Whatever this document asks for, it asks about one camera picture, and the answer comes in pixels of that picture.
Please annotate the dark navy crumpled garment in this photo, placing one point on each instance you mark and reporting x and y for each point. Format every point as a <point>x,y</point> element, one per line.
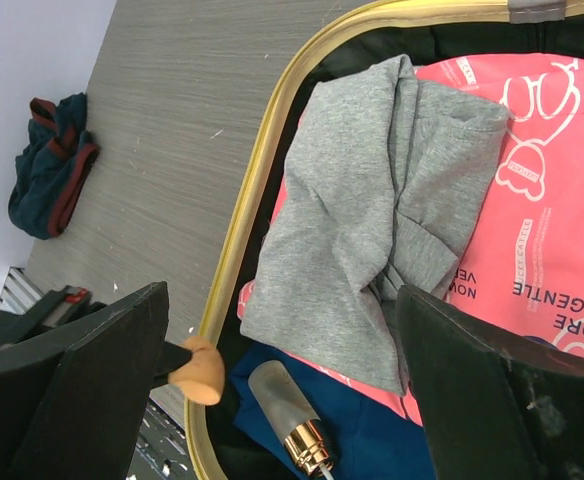
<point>52,169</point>

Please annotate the orange egg-shaped sponge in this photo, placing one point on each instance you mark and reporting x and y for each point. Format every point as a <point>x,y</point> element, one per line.
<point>202,379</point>

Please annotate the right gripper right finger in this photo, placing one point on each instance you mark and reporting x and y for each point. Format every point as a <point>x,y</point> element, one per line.
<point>494,405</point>

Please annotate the blue shirt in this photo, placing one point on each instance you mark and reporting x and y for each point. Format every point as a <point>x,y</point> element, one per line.
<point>371,441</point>

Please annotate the pink patterned garment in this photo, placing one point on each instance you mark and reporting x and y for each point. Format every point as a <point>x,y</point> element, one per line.
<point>523,268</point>

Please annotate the copper round bottle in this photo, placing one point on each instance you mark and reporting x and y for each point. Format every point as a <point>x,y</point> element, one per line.
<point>294,421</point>

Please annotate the grey garment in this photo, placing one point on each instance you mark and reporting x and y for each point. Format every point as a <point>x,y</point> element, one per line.
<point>384,181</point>

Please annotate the yellow suitcase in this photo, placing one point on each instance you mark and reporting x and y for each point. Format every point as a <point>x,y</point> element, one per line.
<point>427,32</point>

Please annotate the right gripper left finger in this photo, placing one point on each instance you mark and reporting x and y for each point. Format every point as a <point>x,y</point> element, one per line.
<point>87,390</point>

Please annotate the aluminium frame rail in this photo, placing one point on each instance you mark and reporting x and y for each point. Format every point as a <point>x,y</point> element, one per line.
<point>18,293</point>

